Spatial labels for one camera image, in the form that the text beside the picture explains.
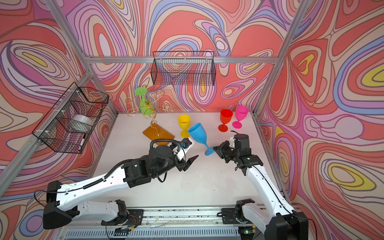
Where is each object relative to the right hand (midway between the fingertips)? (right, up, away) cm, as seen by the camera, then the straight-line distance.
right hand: (213, 150), depth 79 cm
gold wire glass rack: (-60, +30, +39) cm, 78 cm away
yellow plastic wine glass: (-17, +16, +21) cm, 32 cm away
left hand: (-11, +3, -14) cm, 18 cm away
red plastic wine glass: (+11, +20, +20) cm, 31 cm away
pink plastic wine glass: (+21, +21, +21) cm, 37 cm away
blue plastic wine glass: (-8, +8, -3) cm, 12 cm away
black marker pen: (-66, +5, -7) cm, 67 cm away
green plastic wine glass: (-37, +23, +2) cm, 44 cm away
